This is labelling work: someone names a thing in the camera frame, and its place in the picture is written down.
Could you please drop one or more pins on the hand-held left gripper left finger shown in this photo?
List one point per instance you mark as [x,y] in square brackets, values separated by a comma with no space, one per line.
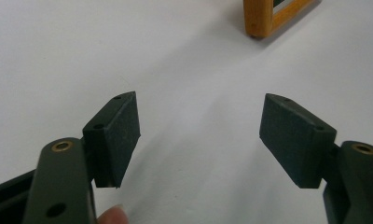
[113,140]

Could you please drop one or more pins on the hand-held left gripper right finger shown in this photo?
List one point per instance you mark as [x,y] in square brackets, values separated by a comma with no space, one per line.
[296,140]

